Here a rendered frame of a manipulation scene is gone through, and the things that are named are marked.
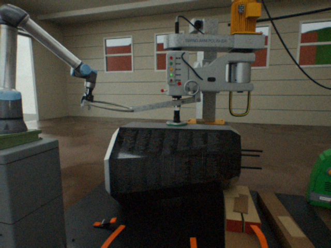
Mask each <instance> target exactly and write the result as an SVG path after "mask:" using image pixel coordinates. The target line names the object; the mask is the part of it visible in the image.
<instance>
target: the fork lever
mask: <svg viewBox="0 0 331 248"><path fill-rule="evenodd" d="M194 102H195V97H191V98H184V99H180V100H175V101H172V100H171V101H164V102H157V103H150V104H147V105H140V106H134V107H132V109H133V110H134V112H140V111H147V110H154V109H160V108H164V107H171V106H178V105H184V104H187V103H194ZM134 112H133V113H134Z"/></svg>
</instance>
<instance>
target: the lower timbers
mask: <svg viewBox="0 0 331 248"><path fill-rule="evenodd" d="M257 202H258V204H259V206H260V208H261V209H262V210H263V213H264V215H265V216H266V218H267V220H268V222H269V224H270V226H271V227H272V229H273V230H274V232H275V235H276V236H277V238H278V240H279V242H280V243H281V245H282V247H283V248H315V247H314V245H313V244H312V243H311V241H310V240H309V239H308V238H307V236H306V235H305V234H304V232H303V231H302V229H300V227H299V226H298V225H297V223H296V222H295V220H294V219H293V218H292V217H291V216H290V214H289V213H288V211H287V210H286V208H285V207H284V206H283V204H281V202H280V201H279V199H278V198H277V197H276V195H275V194H274V193H273V192H258V191H257ZM223 207H224V199H223ZM277 216H289V217H290V219H292V220H293V222H294V223H295V225H296V226H297V227H298V228H299V229H300V230H301V231H302V233H303V234H304V235H305V236H306V238H292V237H290V235H289V234H288V233H287V231H286V229H285V228H284V227H283V226H282V224H281V223H280V222H279V220H278V219H277ZM224 248H262V246H261V242H260V241H259V238H258V236H257V235H253V234H248V233H244V230H243V226H242V232H235V231H227V230H225V216H224Z"/></svg>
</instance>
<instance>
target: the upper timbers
mask: <svg viewBox="0 0 331 248"><path fill-rule="evenodd" d="M235 187H236V189H237V193H238V194H244V195H248V214H243V213H237V212H235V211H233V208H234V200H235V198H229V197H224V195H223V199H224V216H225V230H227V231H235V232H240V233H241V232H242V226H243V230H244V233H248V234H253V235H256V233H255V231H254V230H253V229H252V227H251V225H255V226H257V227H258V228H259V230H261V222H260V219H259V216H258V214H257V211H256V208H255V206H254V203H253V200H252V197H251V194H250V193H249V190H248V187H247V186H242V185H236V186H235Z"/></svg>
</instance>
